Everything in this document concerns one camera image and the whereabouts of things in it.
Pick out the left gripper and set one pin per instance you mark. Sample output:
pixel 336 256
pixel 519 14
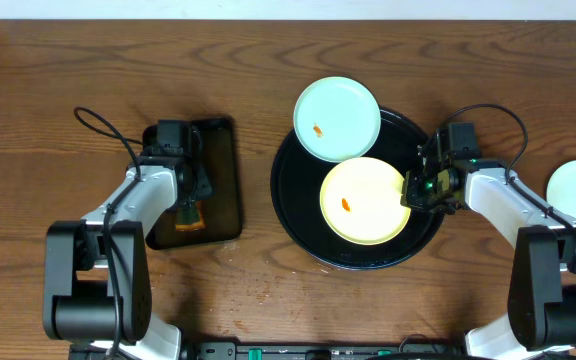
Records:
pixel 200 185

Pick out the light blue plate top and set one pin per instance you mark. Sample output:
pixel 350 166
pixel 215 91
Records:
pixel 336 119

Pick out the green orange sponge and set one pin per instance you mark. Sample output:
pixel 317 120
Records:
pixel 190 218

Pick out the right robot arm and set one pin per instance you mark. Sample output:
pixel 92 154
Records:
pixel 541 305

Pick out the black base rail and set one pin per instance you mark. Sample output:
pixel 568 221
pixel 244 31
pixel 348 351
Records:
pixel 233 349

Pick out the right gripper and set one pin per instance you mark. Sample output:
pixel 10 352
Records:
pixel 410 195

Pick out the yellow plate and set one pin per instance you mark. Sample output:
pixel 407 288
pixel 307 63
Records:
pixel 360 200

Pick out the black rectangular water tray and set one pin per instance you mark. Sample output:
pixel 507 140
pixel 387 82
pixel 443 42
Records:
pixel 213 140

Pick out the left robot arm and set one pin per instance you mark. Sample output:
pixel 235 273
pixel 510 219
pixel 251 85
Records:
pixel 96 280

